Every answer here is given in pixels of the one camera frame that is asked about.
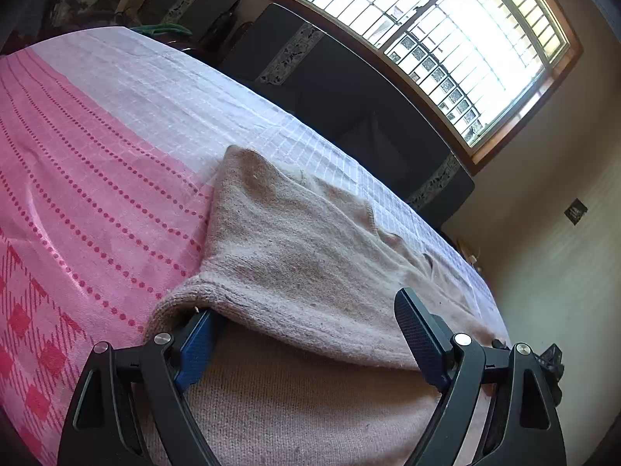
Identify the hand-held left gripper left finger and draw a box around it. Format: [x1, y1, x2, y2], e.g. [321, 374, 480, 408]
[57, 308, 224, 466]

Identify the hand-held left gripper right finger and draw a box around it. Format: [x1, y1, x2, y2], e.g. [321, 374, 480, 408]
[394, 287, 567, 466]

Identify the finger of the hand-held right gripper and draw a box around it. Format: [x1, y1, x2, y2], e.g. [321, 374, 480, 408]
[536, 344, 566, 405]

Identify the beige knit sweater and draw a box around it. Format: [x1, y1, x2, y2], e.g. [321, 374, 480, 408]
[143, 144, 510, 466]

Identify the round wooden side table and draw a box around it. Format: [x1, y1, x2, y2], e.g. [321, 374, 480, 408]
[456, 238, 486, 273]

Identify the pink and white checked blanket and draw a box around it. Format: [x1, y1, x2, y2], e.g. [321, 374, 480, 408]
[0, 26, 510, 466]

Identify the dark sofa with patterned trim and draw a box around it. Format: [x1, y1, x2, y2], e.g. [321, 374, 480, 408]
[218, 2, 476, 229]

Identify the large barred window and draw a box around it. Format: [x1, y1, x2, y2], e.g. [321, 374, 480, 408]
[230, 0, 583, 176]

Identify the dark cushioned chair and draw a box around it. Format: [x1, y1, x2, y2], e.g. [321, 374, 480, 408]
[138, 0, 243, 44]

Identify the dark square wall plate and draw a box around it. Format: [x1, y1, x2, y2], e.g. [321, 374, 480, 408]
[564, 198, 589, 225]

